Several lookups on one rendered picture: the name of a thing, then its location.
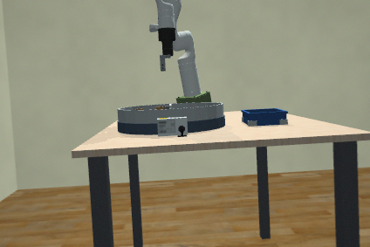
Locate blue rectangular crate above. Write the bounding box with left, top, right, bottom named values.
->
left=241, top=108, right=288, bottom=127

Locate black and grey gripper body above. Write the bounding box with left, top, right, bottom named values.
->
left=149, top=17, right=175, bottom=56

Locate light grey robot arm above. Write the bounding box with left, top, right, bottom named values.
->
left=155, top=0, right=202, bottom=97

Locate grey round turning table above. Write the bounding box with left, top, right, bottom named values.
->
left=117, top=102, right=225, bottom=137

